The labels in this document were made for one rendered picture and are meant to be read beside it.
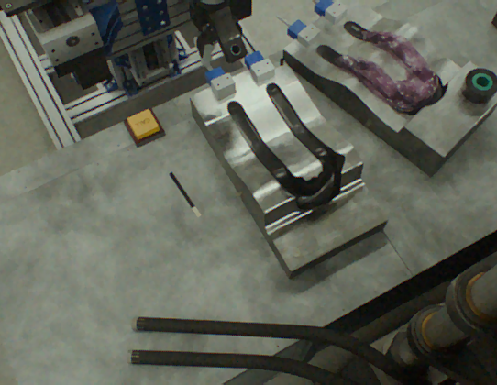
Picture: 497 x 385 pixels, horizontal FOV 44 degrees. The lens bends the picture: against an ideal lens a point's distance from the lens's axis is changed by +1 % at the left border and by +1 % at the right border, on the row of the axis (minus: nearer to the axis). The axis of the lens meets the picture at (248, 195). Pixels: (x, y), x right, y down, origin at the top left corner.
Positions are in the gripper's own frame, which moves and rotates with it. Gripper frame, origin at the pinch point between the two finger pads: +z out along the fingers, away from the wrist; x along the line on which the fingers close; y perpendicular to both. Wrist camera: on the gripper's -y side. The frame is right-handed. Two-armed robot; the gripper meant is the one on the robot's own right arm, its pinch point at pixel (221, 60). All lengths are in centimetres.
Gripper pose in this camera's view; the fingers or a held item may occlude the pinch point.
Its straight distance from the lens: 145.1
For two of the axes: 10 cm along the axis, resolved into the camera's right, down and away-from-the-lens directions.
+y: -4.8, -8.0, 3.5
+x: -8.8, 4.4, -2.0
